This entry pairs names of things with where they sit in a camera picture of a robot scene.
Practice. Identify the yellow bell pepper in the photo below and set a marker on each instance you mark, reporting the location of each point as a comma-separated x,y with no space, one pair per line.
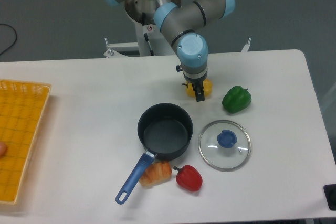
207,85

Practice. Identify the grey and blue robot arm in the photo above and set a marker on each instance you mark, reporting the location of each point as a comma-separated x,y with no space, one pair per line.
165,27

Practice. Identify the toy croissant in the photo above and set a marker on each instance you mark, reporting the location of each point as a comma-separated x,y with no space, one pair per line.
156,173

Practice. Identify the yellow woven basket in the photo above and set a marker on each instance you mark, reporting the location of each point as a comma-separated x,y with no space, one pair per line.
22,107

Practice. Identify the black device at table edge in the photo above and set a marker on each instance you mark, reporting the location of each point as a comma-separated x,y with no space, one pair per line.
330,194

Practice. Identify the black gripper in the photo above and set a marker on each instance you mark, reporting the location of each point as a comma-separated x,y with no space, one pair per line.
195,76

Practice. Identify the pink object at left edge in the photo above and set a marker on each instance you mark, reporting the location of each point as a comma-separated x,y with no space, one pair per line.
3,148

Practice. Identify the red bell pepper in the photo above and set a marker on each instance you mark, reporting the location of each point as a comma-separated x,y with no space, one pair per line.
188,178

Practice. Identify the glass lid with blue knob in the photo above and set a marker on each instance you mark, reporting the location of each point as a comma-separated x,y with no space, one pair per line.
224,145

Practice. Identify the green bell pepper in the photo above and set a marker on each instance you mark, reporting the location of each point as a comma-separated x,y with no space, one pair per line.
236,99

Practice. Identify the black saucepan with blue handle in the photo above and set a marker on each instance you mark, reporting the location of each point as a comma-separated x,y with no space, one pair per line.
165,131

